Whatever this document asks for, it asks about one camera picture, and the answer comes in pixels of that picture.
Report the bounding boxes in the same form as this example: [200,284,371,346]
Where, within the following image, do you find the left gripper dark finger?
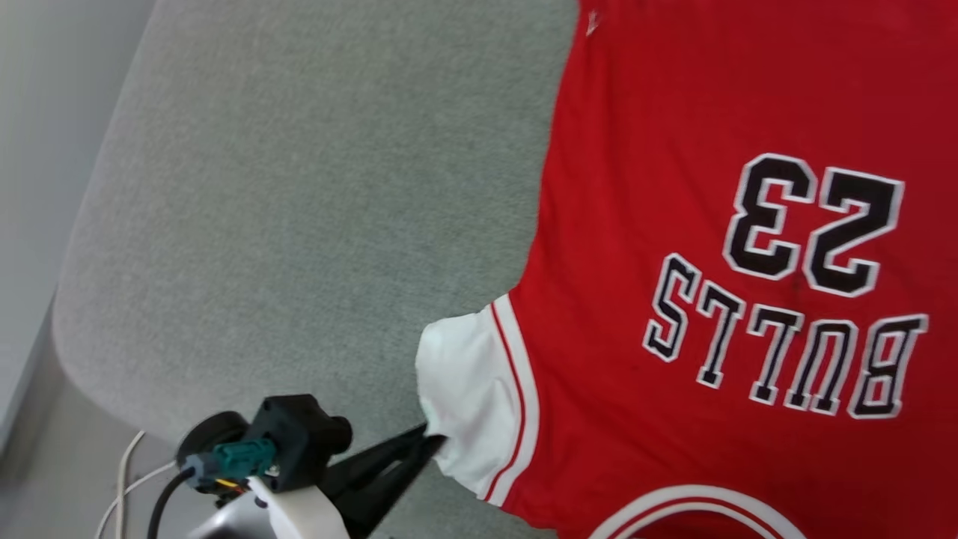
[322,423,430,496]
[339,436,448,539]

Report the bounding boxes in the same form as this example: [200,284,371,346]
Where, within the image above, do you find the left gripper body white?
[247,478,351,539]

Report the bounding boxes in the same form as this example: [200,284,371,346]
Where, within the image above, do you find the red Bulls basketball jersey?
[415,0,958,539]

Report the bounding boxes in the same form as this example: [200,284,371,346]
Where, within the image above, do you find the left camera cable teal connector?
[147,440,278,539]

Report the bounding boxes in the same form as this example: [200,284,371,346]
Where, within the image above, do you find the thin white cable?
[95,430,177,539]

